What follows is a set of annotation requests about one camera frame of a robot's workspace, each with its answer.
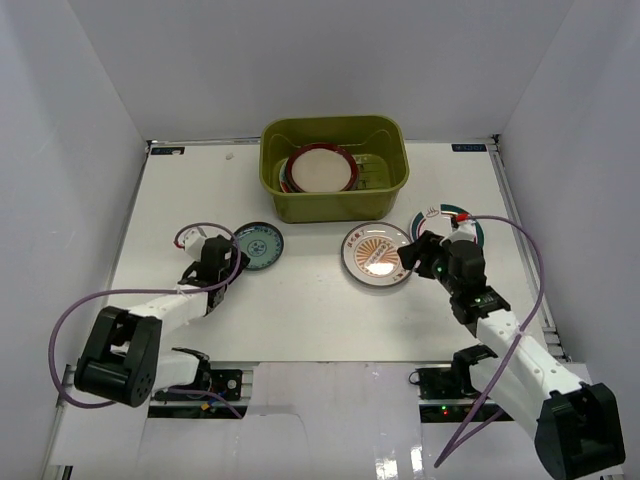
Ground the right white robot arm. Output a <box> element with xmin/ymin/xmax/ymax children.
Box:
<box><xmin>398</xmin><ymin>231</ymin><xmax>626</xmax><ymax>479</ymax></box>

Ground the olive green plastic bin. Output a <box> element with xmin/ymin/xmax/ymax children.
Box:
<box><xmin>259</xmin><ymin>115</ymin><xmax>409</xmax><ymax>224</ymax></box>

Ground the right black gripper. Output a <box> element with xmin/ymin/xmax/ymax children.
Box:
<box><xmin>398</xmin><ymin>231</ymin><xmax>460</xmax><ymax>297</ymax></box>

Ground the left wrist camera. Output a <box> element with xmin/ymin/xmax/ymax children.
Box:
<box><xmin>174</xmin><ymin>230</ymin><xmax>207</xmax><ymax>261</ymax></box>

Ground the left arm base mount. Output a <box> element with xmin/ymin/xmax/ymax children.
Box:
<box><xmin>147</xmin><ymin>368</ymin><xmax>253</xmax><ymax>420</ymax></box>

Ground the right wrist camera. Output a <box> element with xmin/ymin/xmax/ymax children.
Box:
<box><xmin>446</xmin><ymin>213</ymin><xmax>477</xmax><ymax>243</ymax></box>

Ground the grey deer snowflake plate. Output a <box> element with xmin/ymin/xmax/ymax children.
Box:
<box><xmin>350</xmin><ymin>156</ymin><xmax>361</xmax><ymax>191</ymax></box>

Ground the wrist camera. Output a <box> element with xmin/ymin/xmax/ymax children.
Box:
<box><xmin>446</xmin><ymin>213</ymin><xmax>477</xmax><ymax>243</ymax></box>
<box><xmin>174</xmin><ymin>230</ymin><xmax>207</xmax><ymax>261</ymax></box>

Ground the teal scalloped plate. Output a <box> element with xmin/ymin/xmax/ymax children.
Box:
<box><xmin>278</xmin><ymin>160</ymin><xmax>293</xmax><ymax>193</ymax></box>

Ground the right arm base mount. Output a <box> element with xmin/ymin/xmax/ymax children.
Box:
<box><xmin>408</xmin><ymin>364</ymin><xmax>479</xmax><ymax>424</ymax></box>

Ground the white orange sunburst plate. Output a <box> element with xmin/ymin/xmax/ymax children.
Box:
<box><xmin>340</xmin><ymin>222</ymin><xmax>411</xmax><ymax>288</ymax></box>

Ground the right table corner label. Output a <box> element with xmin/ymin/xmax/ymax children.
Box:
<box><xmin>451</xmin><ymin>143</ymin><xmax>487</xmax><ymax>153</ymax></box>

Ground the beige plate dark red rim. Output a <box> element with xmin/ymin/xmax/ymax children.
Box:
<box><xmin>286</xmin><ymin>143</ymin><xmax>353</xmax><ymax>193</ymax></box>

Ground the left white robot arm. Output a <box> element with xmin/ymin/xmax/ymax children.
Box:
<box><xmin>74</xmin><ymin>234</ymin><xmax>248</xmax><ymax>407</ymax></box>

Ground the small blue patterned plate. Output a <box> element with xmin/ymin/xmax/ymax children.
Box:
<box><xmin>234</xmin><ymin>222</ymin><xmax>284</xmax><ymax>271</ymax></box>

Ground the table corner label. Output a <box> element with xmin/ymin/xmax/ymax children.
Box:
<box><xmin>451</xmin><ymin>143</ymin><xmax>487</xmax><ymax>153</ymax></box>
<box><xmin>149</xmin><ymin>146</ymin><xmax>185</xmax><ymax>156</ymax></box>

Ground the white plate green rim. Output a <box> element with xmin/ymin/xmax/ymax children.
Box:
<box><xmin>409</xmin><ymin>203</ymin><xmax>484</xmax><ymax>247</ymax></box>

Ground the left table corner label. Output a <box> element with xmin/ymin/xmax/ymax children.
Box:
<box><xmin>149</xmin><ymin>146</ymin><xmax>185</xmax><ymax>156</ymax></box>

